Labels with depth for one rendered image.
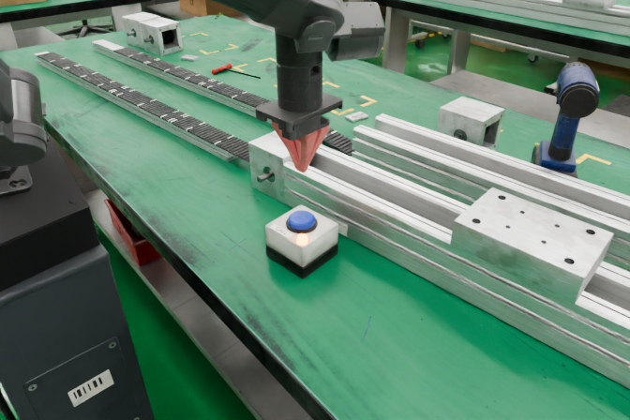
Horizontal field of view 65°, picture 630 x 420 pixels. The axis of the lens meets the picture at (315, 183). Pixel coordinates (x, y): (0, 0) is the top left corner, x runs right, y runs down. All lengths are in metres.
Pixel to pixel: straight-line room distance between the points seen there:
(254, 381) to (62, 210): 0.71
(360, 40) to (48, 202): 0.50
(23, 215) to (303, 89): 0.44
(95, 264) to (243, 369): 0.62
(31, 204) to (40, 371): 0.28
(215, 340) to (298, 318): 0.76
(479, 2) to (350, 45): 1.89
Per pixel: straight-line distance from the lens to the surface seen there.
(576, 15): 2.30
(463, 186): 0.87
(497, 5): 2.44
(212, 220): 0.86
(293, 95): 0.61
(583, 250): 0.67
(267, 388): 1.31
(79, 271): 0.84
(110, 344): 0.96
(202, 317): 1.48
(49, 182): 0.83
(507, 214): 0.69
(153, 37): 1.77
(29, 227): 0.80
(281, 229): 0.73
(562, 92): 0.93
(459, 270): 0.70
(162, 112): 1.22
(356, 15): 0.60
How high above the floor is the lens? 1.28
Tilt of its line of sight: 32 degrees down
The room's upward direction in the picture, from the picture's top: straight up
